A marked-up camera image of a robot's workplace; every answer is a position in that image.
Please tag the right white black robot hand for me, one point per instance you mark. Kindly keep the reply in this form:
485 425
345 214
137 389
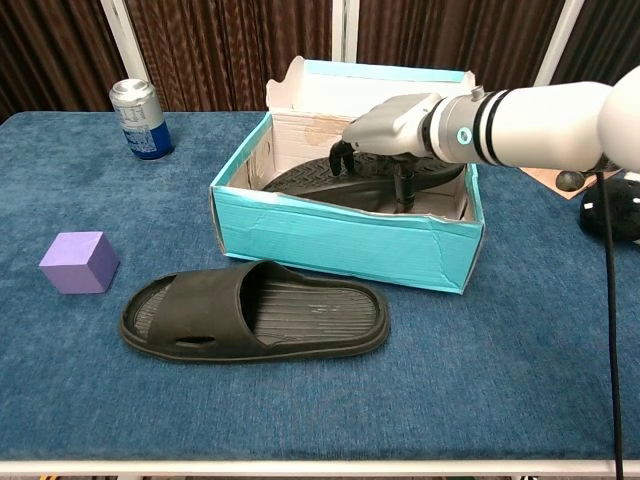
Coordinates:
395 125

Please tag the black rubber slipper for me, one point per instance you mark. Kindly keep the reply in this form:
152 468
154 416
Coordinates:
310 182
310 310

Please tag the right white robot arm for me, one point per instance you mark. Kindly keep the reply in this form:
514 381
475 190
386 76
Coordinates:
530 125

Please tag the light blue shoe box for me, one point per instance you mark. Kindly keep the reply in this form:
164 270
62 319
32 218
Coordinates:
325 235

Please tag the dark brown curtain panel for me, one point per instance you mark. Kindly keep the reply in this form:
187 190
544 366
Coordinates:
225 50
450 35
55 55
600 35

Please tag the black spoon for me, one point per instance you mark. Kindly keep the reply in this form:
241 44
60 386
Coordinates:
569 181

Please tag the black white plush penguin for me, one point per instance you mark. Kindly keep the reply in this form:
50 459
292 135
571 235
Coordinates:
625 210

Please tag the silver blue drink can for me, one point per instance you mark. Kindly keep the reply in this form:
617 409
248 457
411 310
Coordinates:
142 125

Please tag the blue table cloth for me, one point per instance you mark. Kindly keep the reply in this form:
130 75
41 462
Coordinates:
200 410

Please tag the purple cube block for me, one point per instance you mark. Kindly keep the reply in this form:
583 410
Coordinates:
75 262

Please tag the white partition post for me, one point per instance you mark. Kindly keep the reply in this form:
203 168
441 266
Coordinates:
125 40
344 27
560 40

